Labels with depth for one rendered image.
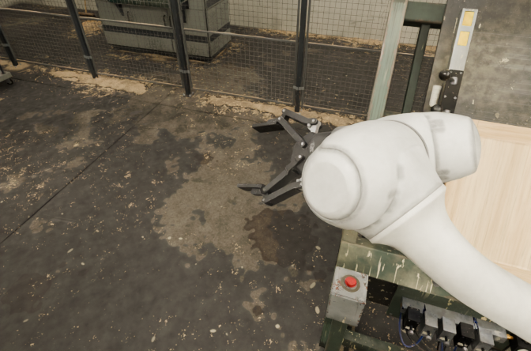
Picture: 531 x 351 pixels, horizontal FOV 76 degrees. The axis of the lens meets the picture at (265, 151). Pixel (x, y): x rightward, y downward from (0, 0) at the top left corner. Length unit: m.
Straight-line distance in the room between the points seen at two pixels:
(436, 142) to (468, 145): 0.04
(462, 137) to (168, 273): 2.22
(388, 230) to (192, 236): 2.34
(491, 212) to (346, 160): 1.24
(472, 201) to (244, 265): 1.52
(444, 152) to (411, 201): 0.14
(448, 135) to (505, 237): 1.11
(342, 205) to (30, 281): 2.64
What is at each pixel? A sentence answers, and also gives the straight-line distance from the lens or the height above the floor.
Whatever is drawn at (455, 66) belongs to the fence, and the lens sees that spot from 1.46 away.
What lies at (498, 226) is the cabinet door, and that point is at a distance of 1.56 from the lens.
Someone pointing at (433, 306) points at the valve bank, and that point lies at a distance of 1.62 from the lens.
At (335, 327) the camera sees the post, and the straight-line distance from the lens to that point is 1.57.
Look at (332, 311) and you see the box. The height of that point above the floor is 0.82.
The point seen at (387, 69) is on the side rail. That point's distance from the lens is 1.42.
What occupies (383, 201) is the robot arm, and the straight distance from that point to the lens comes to 0.34.
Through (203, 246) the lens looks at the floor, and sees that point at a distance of 2.59.
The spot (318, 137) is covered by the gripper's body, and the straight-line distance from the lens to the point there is 0.59.
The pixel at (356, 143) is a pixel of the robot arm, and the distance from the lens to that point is 0.35.
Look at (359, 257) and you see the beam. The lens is 1.49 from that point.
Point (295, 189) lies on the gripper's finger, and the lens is 0.62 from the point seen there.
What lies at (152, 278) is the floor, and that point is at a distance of 2.52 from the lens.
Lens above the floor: 2.05
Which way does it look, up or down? 38 degrees down
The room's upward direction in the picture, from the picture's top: straight up
